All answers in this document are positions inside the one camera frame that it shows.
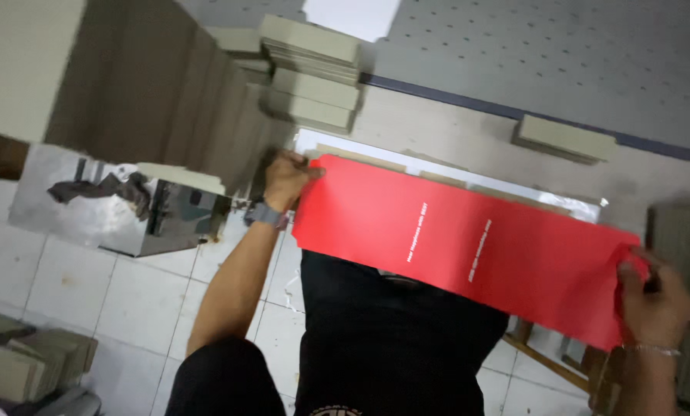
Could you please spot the dark rag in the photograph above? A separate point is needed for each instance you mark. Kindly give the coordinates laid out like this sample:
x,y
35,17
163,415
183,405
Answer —
x,y
105,190

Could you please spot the wooden frame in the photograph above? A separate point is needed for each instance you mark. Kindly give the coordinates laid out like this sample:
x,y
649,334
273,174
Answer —
x,y
553,361

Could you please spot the tall stack of brown boards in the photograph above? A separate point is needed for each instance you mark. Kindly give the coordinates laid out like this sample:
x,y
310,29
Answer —
x,y
148,98

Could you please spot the stack of olive boards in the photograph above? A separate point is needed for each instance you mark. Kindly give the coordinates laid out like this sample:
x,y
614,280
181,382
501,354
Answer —
x,y
683,248

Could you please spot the heap of cardboard pieces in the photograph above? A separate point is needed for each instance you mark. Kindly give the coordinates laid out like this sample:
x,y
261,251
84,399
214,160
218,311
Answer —
x,y
27,361

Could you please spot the person's left hand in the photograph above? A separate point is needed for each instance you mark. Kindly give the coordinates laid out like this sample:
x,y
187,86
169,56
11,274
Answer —
x,y
284,182

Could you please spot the brown cardboard strip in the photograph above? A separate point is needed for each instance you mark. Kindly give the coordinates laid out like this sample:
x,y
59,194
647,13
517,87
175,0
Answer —
x,y
442,177
359,157

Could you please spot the stack of grey boards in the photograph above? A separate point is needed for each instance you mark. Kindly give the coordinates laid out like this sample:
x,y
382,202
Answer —
x,y
313,75

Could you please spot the person's right hand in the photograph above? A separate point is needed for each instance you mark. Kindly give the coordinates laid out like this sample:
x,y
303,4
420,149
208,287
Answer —
x,y
657,306

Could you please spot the shiny metal machine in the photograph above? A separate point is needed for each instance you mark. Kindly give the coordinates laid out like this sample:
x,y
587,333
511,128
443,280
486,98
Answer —
x,y
90,231

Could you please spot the person's black shirt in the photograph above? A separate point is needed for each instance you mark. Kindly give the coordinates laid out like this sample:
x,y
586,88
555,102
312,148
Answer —
x,y
379,341

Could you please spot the small grey board pile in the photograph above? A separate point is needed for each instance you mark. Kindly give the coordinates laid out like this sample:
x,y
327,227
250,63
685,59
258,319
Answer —
x,y
564,138

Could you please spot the grey wrist watch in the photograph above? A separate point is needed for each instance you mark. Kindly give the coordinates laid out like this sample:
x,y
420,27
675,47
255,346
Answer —
x,y
265,215

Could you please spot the person's right fingers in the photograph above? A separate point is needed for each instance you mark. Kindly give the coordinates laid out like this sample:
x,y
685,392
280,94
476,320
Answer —
x,y
631,274

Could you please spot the red printed paper sheet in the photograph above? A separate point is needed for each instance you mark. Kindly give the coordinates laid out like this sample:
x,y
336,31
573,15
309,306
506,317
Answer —
x,y
449,237

